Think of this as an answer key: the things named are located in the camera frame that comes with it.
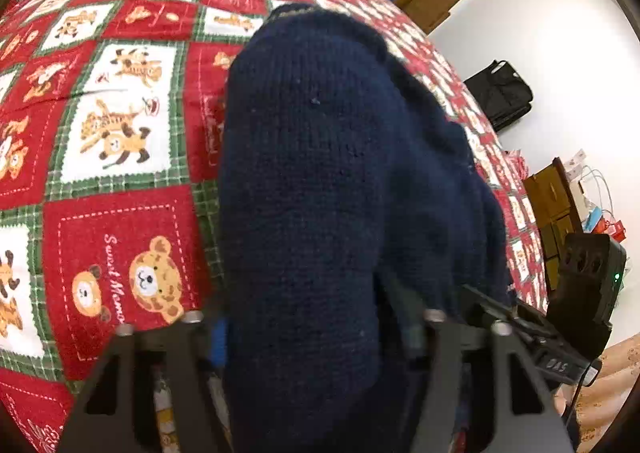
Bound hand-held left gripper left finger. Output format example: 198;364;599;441
57;310;232;453

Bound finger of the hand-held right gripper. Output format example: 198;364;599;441
459;284;547;340

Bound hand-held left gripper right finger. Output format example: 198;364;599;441
385;278;574;453

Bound navy striped knit sweater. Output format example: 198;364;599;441
217;3;512;453

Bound red and blue packets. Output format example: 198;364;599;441
582;206;626;241

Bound beige floral cloth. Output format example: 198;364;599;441
565;333;640;449

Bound dark wooden nightstand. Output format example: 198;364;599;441
522;157;584;291

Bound red checked bear quilt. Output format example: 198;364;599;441
0;0;551;453

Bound black bag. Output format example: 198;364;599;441
462;59;534;134

